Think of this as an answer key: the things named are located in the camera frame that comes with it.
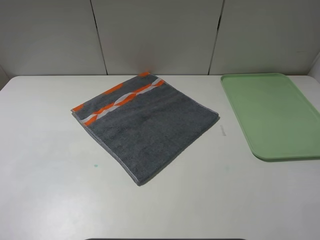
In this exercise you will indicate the grey towel with orange stripes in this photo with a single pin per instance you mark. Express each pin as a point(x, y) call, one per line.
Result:
point(144, 123)

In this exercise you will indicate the green plastic tray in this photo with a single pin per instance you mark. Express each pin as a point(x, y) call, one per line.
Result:
point(279, 123)

